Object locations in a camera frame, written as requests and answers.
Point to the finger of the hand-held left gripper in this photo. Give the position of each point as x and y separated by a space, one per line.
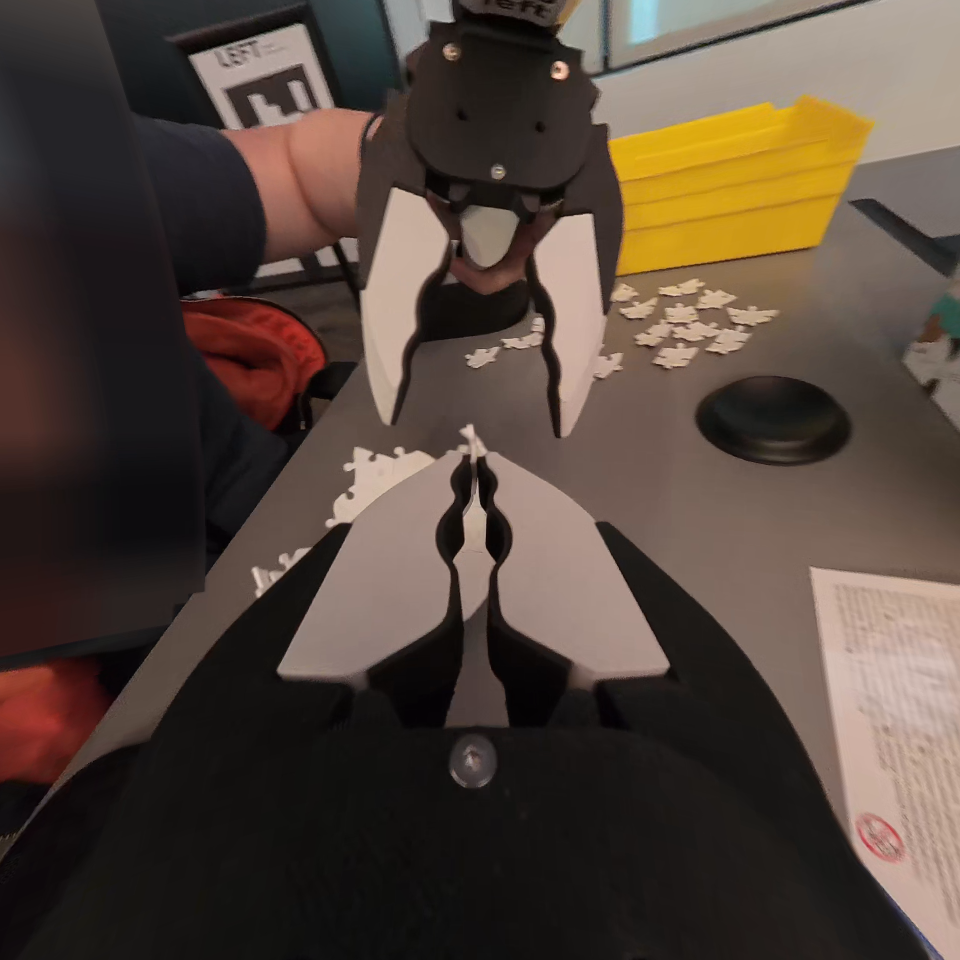
394 300
577 315

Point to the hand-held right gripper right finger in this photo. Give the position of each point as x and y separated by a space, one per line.
577 592

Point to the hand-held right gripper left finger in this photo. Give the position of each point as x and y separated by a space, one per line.
375 592

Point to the half built puzzle ball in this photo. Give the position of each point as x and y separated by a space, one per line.
382 480

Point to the pile of white puzzle pieces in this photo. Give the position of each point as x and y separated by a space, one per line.
690 322

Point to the small curved puzzle piece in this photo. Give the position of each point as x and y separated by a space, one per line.
471 442

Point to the person's left forearm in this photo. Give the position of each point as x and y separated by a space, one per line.
262 195

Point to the black round ball stand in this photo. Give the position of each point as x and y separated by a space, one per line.
772 420

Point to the colourful puzzle box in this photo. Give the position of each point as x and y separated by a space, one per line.
937 352

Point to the person's left hand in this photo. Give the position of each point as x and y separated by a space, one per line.
330 172

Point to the black jacket with orange lining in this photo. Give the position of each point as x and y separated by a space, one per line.
255 352

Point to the person's dark blue shirt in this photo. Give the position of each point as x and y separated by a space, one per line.
240 465

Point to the yellow plastic bin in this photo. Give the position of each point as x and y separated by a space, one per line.
727 195

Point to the framed black white tag sign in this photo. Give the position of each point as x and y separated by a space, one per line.
262 75

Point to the white instruction leaflet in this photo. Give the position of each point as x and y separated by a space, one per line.
892 712

